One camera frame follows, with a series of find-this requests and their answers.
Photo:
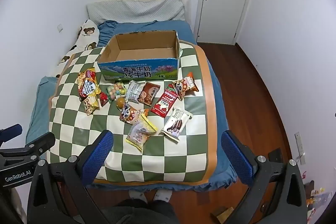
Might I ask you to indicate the colourful candy ball bag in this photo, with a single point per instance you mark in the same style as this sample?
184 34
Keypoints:
116 90

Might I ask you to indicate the small yellow snack bag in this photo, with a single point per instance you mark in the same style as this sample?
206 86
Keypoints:
92 104

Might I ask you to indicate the person's dark trousers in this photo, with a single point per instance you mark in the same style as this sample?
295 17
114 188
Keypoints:
143 213

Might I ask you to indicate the person's socked foot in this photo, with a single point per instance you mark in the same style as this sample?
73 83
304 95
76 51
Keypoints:
162 195
138 195

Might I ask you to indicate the large red yellow snack bag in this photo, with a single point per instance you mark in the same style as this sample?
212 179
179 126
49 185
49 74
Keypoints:
88 82

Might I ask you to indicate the white wall socket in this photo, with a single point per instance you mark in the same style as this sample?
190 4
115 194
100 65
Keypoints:
60 27

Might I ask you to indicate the white bear print pillow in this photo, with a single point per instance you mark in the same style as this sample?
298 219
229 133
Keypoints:
84 40

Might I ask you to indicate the green white checkered mat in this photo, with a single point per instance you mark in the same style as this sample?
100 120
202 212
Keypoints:
86 134

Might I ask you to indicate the white chocolate stick packet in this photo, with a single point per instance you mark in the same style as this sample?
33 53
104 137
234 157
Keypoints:
176 124

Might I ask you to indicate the blue ruffled pillow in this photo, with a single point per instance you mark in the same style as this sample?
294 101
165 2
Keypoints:
107 31

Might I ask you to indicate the wooden block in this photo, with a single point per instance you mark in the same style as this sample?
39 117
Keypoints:
223 213

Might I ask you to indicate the long red snack packet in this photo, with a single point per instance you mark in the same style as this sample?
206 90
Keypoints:
164 102

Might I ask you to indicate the cardboard box with blue print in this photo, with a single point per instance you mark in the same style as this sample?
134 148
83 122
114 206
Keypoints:
141 56

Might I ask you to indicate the grey quilted pillow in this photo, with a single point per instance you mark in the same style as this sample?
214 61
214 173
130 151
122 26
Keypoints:
136 10

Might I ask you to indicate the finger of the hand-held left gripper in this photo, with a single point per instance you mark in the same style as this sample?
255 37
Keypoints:
39 142
10 132

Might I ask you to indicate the white power strip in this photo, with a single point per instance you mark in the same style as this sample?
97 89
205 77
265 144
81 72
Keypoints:
300 146

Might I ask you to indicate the clear yellow-edged snack bag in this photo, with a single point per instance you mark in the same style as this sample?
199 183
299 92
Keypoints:
140 132

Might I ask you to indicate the orange panda biscuit bag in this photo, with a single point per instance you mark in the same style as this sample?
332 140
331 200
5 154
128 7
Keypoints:
130 113
185 86

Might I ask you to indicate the brown snack packet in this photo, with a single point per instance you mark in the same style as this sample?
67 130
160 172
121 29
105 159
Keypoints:
148 92

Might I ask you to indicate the silver white snack packet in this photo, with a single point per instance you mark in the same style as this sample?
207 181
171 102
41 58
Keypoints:
134 91

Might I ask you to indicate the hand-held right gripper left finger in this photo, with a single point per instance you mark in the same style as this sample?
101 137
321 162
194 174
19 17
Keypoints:
97 155

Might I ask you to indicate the small red snack packet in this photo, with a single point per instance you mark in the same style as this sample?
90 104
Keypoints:
104 99

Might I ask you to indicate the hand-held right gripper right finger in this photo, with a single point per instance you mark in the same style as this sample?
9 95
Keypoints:
236 158

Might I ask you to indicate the brown braised egg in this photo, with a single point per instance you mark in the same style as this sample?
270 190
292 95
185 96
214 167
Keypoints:
121 102

